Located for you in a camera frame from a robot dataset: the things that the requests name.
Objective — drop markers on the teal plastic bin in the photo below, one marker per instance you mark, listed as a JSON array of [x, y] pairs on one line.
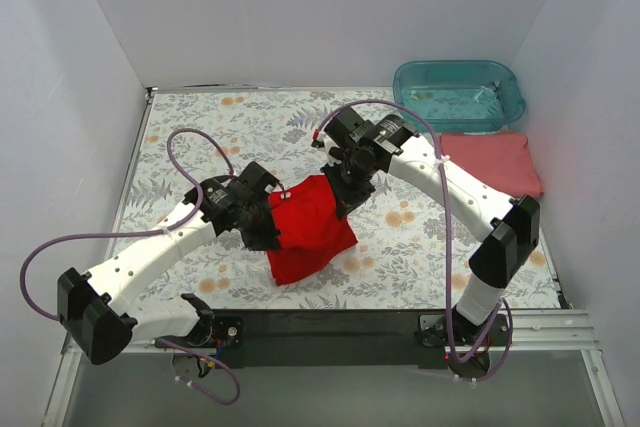
[[460, 96]]

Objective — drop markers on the red t shirt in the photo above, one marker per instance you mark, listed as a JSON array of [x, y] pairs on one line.
[[311, 233]]

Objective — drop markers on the aluminium frame rail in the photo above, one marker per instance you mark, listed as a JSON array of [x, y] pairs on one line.
[[554, 330]]

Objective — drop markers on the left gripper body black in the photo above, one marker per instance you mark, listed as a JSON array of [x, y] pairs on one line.
[[261, 226]]

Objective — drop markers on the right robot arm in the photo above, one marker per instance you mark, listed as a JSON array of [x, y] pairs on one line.
[[506, 227]]

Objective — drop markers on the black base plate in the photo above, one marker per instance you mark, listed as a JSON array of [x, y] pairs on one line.
[[305, 338]]

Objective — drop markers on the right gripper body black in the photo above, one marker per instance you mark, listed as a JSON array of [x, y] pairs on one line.
[[347, 187]]

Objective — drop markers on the floral tablecloth mat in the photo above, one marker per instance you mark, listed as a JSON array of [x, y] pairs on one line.
[[401, 259]]

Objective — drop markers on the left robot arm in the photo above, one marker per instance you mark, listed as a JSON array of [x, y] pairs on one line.
[[100, 308]]

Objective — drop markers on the folded pink t shirt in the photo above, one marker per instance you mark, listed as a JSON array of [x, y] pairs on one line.
[[501, 160]]

